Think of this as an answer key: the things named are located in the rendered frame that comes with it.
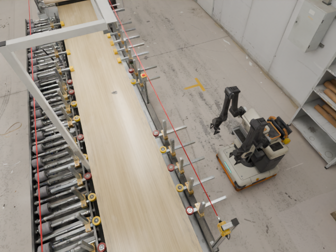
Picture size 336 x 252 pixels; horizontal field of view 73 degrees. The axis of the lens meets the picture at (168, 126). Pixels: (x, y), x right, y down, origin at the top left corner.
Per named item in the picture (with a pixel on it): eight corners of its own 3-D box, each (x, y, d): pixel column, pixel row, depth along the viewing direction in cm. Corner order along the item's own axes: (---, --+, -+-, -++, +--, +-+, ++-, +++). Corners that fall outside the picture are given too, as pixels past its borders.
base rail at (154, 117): (107, 12, 512) (106, 7, 503) (218, 251, 227) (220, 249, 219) (104, 12, 510) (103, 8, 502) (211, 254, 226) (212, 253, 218)
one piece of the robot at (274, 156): (251, 141, 354) (269, 106, 286) (273, 171, 323) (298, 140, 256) (232, 148, 347) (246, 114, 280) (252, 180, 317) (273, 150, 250)
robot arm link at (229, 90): (242, 88, 217) (236, 82, 222) (229, 94, 216) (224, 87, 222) (239, 115, 254) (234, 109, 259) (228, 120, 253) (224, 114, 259)
